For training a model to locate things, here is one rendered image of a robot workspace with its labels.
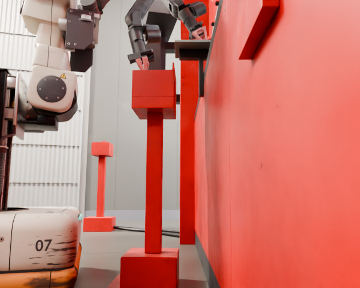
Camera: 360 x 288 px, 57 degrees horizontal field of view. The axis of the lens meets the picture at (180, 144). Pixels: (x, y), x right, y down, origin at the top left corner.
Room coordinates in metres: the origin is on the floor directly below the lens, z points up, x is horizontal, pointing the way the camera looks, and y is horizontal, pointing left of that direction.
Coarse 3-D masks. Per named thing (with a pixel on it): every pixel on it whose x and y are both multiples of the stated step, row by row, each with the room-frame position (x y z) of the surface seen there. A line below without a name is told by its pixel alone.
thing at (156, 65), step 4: (148, 44) 2.40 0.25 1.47; (152, 44) 2.40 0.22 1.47; (156, 44) 2.41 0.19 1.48; (160, 44) 2.42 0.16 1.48; (148, 48) 2.40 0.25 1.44; (152, 48) 2.40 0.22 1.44; (156, 48) 2.41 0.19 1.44; (160, 48) 2.42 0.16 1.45; (156, 52) 2.41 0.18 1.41; (160, 52) 2.42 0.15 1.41; (156, 56) 2.41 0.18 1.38; (160, 56) 2.42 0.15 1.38; (156, 60) 2.41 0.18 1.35; (160, 60) 2.42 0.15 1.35; (152, 64) 2.40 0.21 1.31; (156, 64) 2.41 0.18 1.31; (160, 64) 2.42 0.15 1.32; (152, 68) 2.40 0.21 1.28; (156, 68) 2.41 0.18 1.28; (160, 68) 2.42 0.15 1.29
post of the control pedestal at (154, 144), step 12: (156, 120) 1.28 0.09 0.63; (156, 132) 1.28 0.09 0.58; (156, 144) 1.28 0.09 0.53; (156, 156) 1.28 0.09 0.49; (156, 168) 1.28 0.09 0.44; (156, 180) 1.28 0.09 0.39; (156, 192) 1.28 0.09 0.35; (156, 204) 1.28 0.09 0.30; (156, 216) 1.28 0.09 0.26; (156, 228) 1.28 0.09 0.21; (156, 240) 1.28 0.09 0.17; (156, 252) 1.28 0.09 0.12
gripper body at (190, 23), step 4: (192, 16) 1.42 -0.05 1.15; (188, 20) 1.42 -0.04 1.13; (192, 20) 1.41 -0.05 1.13; (196, 20) 1.43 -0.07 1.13; (184, 24) 1.45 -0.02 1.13; (188, 24) 1.42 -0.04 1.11; (192, 24) 1.41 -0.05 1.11; (196, 24) 1.39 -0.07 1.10; (200, 24) 1.39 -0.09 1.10; (188, 28) 1.43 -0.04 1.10; (192, 28) 1.39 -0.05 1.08; (196, 28) 1.42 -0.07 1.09
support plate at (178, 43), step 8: (176, 40) 1.35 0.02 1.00; (184, 40) 1.35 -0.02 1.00; (192, 40) 1.35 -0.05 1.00; (200, 40) 1.35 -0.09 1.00; (208, 40) 1.35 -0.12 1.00; (176, 48) 1.41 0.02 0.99; (184, 48) 1.41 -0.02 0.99; (192, 48) 1.41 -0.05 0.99; (200, 48) 1.41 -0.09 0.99; (208, 48) 1.41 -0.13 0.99; (176, 56) 1.50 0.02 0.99
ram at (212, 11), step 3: (210, 0) 2.15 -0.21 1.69; (213, 0) 1.97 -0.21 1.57; (210, 3) 2.16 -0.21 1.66; (213, 3) 1.98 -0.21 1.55; (210, 6) 2.16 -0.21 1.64; (213, 6) 1.98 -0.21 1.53; (216, 6) 1.83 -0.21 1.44; (210, 9) 2.16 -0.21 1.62; (213, 9) 1.98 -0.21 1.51; (216, 9) 1.83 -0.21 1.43; (210, 12) 2.16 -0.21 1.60; (213, 12) 1.98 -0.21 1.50; (216, 12) 1.83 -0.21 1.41; (210, 15) 2.17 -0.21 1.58; (213, 15) 1.99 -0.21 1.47; (210, 18) 2.17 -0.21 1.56; (213, 18) 1.99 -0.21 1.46; (210, 21) 2.17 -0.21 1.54; (210, 24) 2.17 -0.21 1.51; (210, 27) 2.17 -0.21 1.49; (210, 30) 2.18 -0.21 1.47; (210, 33) 2.18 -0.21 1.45
